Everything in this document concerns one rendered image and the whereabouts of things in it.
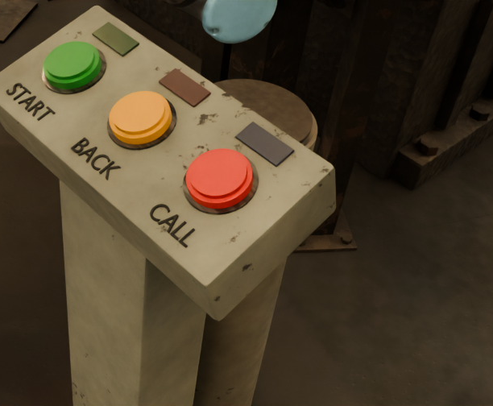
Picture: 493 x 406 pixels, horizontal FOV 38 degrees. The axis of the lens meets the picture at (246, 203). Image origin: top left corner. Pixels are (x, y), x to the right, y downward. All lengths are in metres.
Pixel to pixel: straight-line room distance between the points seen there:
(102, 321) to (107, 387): 0.09
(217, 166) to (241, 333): 0.37
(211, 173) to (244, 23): 0.41
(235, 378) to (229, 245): 0.44
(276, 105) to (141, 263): 0.24
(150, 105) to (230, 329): 0.35
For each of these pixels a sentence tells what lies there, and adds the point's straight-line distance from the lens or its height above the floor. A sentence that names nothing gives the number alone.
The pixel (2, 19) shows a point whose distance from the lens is 1.83.
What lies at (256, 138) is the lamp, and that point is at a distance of 0.44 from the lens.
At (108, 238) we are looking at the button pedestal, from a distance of 0.50.
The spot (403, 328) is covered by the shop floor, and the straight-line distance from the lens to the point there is 1.19.
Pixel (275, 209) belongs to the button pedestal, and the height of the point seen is 0.60.
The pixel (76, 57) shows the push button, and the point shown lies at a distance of 0.51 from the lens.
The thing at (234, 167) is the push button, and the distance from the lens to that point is 0.42.
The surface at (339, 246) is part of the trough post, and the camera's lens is 1.27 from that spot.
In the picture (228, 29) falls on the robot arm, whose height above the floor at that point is 0.50.
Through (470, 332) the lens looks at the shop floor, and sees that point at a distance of 1.23.
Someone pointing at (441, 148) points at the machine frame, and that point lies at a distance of 1.47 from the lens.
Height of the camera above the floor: 0.88
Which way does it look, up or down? 42 degrees down
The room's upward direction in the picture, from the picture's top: 10 degrees clockwise
